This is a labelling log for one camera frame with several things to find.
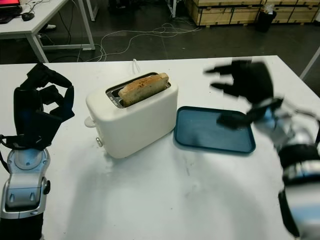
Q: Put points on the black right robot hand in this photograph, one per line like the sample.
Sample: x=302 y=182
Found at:
x=255 y=82

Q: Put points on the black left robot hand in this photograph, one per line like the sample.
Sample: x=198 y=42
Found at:
x=23 y=112

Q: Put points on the slice of brown bread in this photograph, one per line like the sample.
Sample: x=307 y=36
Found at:
x=142 y=88

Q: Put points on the white two-slot toaster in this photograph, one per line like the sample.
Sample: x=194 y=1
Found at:
x=140 y=127

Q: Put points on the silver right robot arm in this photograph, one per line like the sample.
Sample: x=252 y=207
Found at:
x=302 y=160

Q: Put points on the dark blue plastic tray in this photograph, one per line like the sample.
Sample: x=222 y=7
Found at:
x=200 y=132

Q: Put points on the white slanted table leg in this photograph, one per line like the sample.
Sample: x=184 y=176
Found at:
x=310 y=62

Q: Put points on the black trash bin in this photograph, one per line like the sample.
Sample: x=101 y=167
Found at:
x=265 y=22

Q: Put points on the wooden shipping crate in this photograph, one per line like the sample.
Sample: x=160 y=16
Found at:
x=292 y=13
x=225 y=13

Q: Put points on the black computer mouse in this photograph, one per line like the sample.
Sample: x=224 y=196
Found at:
x=28 y=16

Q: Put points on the white office desk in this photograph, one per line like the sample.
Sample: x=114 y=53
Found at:
x=42 y=17

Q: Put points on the black laptop with pink screen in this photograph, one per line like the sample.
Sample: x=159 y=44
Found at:
x=8 y=11

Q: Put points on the white upright desk leg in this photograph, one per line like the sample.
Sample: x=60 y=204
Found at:
x=172 y=7

